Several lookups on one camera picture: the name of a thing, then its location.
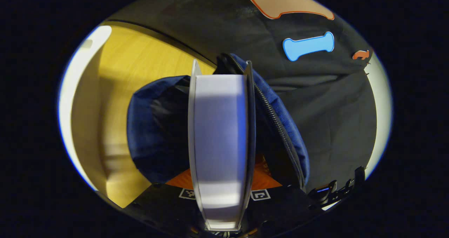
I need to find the black backdrop cloth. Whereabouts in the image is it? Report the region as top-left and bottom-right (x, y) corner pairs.
(105, 0), (377, 193)

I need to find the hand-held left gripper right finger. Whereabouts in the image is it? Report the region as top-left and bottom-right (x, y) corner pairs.
(242, 154), (328, 237)

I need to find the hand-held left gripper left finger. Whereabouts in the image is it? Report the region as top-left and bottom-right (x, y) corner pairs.
(123, 168), (207, 238)

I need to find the grey book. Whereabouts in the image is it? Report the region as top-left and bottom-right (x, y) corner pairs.
(188, 59), (255, 231)

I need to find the blue schoolbag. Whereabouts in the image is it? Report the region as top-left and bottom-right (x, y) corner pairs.
(127, 53), (310, 191)

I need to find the white plastic bookshelf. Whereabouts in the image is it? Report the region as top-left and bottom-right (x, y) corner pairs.
(58, 25), (113, 193)

